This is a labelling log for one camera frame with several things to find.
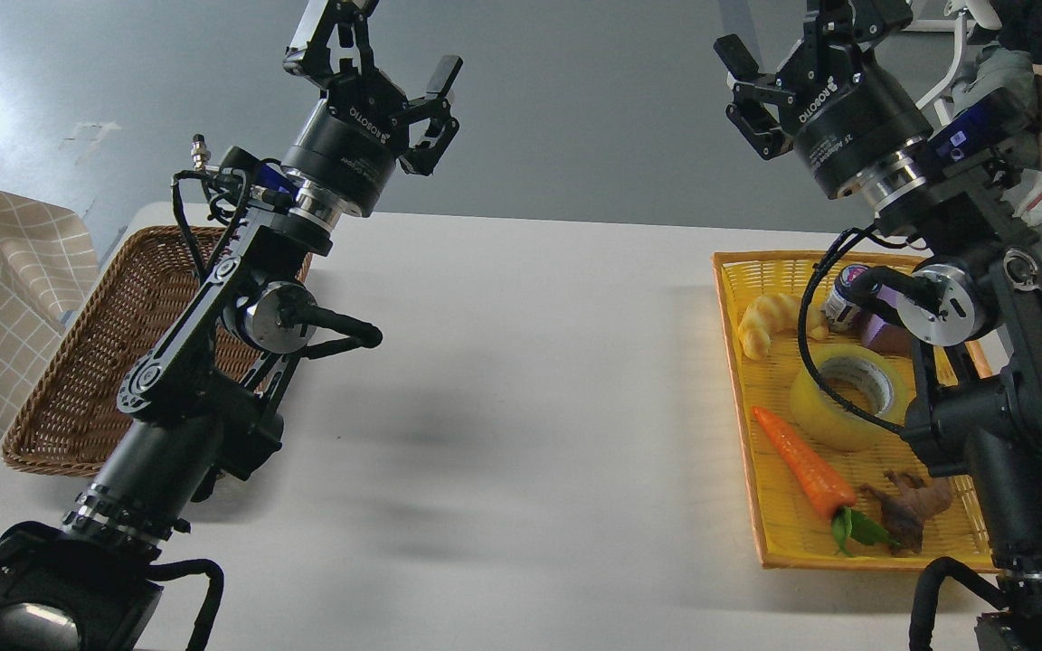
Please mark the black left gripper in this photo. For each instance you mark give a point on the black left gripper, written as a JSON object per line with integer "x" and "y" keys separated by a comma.
{"x": 359, "y": 129}

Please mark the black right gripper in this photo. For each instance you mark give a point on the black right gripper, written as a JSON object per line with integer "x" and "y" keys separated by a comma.
{"x": 839, "y": 109}

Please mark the yellow tape roll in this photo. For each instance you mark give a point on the yellow tape roll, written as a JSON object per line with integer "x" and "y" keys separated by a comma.
{"x": 861, "y": 376}

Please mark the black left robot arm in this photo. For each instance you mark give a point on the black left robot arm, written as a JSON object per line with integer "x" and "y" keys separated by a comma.
{"x": 204, "y": 399}

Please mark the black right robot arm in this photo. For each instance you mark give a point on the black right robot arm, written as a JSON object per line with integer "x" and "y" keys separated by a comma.
{"x": 974, "y": 307}

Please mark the small dark jar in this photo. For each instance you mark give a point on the small dark jar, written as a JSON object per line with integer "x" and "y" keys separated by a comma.
{"x": 839, "y": 310}

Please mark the toy croissant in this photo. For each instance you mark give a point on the toy croissant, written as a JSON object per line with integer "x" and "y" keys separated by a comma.
{"x": 765, "y": 317}

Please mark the purple foam block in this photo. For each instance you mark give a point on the purple foam block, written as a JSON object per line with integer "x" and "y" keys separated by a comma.
{"x": 883, "y": 337}

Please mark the yellow woven tray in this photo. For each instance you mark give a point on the yellow woven tray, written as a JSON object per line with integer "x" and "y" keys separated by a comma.
{"x": 788, "y": 532}

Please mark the brown wicker basket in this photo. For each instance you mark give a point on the brown wicker basket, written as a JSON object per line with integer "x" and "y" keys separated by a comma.
{"x": 70, "y": 424}

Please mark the toy orange carrot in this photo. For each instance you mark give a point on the toy orange carrot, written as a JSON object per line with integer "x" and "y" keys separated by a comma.
{"x": 830, "y": 495}

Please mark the brown ginger root toy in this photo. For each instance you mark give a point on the brown ginger root toy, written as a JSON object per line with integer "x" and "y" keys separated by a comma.
{"x": 903, "y": 515}

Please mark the white chair frame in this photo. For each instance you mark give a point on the white chair frame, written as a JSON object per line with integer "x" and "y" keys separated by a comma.
{"x": 961, "y": 27}

